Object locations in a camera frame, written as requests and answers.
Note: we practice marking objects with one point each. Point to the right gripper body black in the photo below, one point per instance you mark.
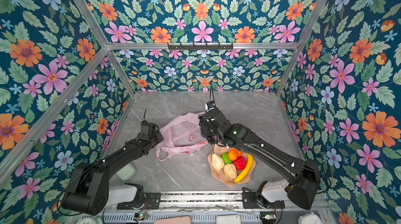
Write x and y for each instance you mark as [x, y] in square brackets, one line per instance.
[208, 129]

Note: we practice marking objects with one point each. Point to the pink plastic bag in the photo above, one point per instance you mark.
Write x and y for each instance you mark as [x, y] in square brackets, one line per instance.
[182, 135]

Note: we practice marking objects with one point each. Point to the white box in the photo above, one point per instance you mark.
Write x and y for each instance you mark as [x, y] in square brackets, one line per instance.
[228, 219]

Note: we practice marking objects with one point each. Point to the dark purple fake grapes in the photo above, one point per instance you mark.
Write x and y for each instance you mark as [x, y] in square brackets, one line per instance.
[207, 132]

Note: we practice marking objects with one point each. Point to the black hook rail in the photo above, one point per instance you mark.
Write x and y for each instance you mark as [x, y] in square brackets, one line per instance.
[200, 46]

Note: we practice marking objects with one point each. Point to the green rectangular container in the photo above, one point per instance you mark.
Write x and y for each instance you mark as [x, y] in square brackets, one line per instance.
[127, 172]

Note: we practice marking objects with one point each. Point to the pale round fake fruit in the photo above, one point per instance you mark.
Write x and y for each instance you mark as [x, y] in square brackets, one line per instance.
[217, 162]

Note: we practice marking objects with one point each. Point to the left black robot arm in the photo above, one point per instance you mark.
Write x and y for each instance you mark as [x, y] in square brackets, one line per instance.
[88, 189]

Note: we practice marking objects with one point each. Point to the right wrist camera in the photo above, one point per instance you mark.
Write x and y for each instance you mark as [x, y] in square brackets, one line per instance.
[210, 105]

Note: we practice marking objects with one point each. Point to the white round device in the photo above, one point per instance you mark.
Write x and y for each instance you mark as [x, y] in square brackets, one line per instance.
[310, 218]

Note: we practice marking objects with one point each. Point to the yellow fake banana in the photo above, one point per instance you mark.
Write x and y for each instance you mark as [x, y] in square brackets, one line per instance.
[246, 170]

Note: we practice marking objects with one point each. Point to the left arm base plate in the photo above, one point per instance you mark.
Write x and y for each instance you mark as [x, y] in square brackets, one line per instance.
[145, 201]

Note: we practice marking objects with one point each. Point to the orange fake fruit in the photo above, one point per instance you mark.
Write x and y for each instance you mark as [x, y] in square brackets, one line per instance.
[238, 153]
[232, 155]

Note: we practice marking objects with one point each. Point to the green fake custard apple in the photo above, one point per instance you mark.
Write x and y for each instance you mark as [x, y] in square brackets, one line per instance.
[226, 159]

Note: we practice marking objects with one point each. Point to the red fake fruit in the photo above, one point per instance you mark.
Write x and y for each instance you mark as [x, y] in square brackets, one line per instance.
[240, 163]

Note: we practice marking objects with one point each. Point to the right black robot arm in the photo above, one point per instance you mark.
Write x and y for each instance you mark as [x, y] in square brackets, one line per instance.
[303, 176]

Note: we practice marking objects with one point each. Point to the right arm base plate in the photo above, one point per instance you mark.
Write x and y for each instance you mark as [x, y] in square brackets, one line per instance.
[253, 200]

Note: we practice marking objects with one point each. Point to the beige fake potato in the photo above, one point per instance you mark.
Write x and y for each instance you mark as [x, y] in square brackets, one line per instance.
[230, 171]

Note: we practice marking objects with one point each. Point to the white clock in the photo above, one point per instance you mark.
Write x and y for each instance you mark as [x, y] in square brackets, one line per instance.
[91, 220]

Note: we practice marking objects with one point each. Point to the pink phone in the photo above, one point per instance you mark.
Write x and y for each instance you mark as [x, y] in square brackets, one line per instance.
[174, 220]

